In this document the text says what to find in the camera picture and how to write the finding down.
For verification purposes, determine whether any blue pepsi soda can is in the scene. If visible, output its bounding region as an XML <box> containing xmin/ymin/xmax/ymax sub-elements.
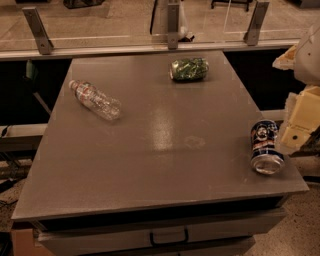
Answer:
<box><xmin>251</xmin><ymin>120</ymin><xmax>284</xmax><ymax>175</ymax></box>

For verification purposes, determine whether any black drawer handle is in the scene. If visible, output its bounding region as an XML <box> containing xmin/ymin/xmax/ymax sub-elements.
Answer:
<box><xmin>149</xmin><ymin>228</ymin><xmax>189</xmax><ymax>247</ymax></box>

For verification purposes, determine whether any clear plastic water bottle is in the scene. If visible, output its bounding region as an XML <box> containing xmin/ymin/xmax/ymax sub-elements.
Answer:
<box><xmin>68</xmin><ymin>80</ymin><xmax>121</xmax><ymax>121</ymax></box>

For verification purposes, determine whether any left metal rail bracket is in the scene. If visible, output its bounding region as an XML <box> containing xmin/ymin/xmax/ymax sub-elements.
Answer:
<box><xmin>22</xmin><ymin>7</ymin><xmax>54</xmax><ymax>55</ymax></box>

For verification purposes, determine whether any grey drawer cabinet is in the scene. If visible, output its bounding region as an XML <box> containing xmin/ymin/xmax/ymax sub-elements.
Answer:
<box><xmin>10</xmin><ymin>194</ymin><xmax>290</xmax><ymax>256</ymax></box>

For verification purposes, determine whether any metal rail bracket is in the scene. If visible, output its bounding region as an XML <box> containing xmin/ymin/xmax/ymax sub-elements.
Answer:
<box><xmin>244</xmin><ymin>1</ymin><xmax>269</xmax><ymax>46</ymax></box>
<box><xmin>22</xmin><ymin>7</ymin><xmax>54</xmax><ymax>55</ymax></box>
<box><xmin>167</xmin><ymin>0</ymin><xmax>179</xmax><ymax>50</ymax></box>

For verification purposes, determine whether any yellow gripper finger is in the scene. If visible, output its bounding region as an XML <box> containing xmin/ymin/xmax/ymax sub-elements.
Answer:
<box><xmin>280</xmin><ymin>85</ymin><xmax>320</xmax><ymax>149</ymax></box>
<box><xmin>272</xmin><ymin>45</ymin><xmax>297</xmax><ymax>70</ymax></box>

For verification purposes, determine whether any middle metal rail bracket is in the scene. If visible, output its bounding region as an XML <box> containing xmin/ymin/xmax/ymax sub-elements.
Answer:
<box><xmin>167</xmin><ymin>0</ymin><xmax>179</xmax><ymax>50</ymax></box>

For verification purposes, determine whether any right metal rail bracket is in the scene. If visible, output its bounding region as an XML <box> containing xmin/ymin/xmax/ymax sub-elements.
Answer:
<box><xmin>244</xmin><ymin>1</ymin><xmax>269</xmax><ymax>46</ymax></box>

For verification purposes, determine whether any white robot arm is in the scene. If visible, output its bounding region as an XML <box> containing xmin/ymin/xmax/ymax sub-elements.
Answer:
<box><xmin>272</xmin><ymin>20</ymin><xmax>320</xmax><ymax>154</ymax></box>

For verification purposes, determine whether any metal horizontal rail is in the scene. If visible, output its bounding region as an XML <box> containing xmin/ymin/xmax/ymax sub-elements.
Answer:
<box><xmin>0</xmin><ymin>39</ymin><xmax>299</xmax><ymax>61</ymax></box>

